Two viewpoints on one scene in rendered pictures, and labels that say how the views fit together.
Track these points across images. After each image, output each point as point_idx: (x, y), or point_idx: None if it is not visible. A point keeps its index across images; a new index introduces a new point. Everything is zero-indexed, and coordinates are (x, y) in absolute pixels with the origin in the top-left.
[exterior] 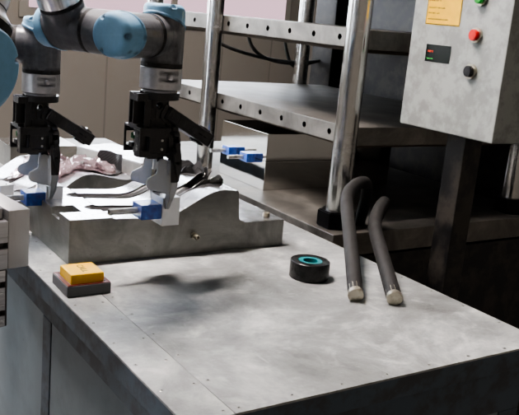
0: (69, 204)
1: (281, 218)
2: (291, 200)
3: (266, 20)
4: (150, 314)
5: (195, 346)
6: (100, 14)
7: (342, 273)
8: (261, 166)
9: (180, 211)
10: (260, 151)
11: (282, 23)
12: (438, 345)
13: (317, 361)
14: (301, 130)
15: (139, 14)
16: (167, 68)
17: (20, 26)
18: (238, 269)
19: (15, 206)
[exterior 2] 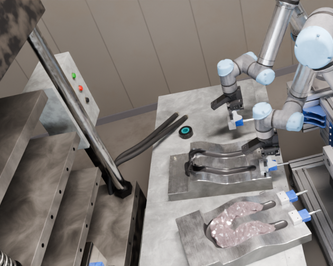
0: (258, 154)
1: (170, 155)
2: (108, 236)
3: (48, 216)
4: (251, 115)
5: (247, 100)
6: (252, 59)
7: (173, 135)
8: (100, 257)
9: (217, 143)
10: (95, 254)
11: (55, 197)
12: (186, 96)
13: (222, 92)
14: (93, 208)
15: (240, 56)
16: (223, 87)
17: (273, 109)
18: (206, 141)
19: (289, 83)
